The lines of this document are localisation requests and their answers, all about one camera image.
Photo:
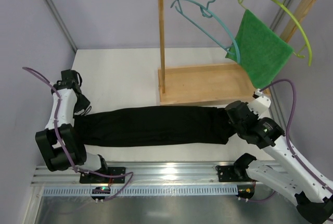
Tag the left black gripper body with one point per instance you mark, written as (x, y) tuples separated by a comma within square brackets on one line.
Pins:
[(84, 103)]

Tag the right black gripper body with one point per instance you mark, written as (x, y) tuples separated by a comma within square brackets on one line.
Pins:
[(232, 114)]

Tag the black trousers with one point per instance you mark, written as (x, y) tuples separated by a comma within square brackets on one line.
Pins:
[(155, 126)]

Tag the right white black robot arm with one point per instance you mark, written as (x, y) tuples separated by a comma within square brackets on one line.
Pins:
[(308, 189)]

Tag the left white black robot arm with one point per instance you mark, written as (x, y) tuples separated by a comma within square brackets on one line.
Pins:
[(59, 143)]

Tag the wooden clothes rack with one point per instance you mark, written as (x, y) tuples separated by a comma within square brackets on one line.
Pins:
[(214, 83)]

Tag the green microfibre cloth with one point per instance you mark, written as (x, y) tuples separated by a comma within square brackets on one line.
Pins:
[(262, 52)]

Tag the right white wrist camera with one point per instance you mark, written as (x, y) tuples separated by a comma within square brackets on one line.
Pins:
[(261, 102)]

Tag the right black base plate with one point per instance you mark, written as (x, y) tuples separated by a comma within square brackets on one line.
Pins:
[(226, 173)]

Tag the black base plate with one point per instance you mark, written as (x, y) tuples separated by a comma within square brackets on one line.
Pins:
[(226, 173), (116, 173)]

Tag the grey slotted cable duct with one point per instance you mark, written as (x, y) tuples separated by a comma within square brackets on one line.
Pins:
[(141, 190)]

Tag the aluminium mounting rail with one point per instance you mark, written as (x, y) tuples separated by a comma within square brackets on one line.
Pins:
[(144, 172)]

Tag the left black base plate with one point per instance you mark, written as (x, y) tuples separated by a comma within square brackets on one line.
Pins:
[(116, 173)]

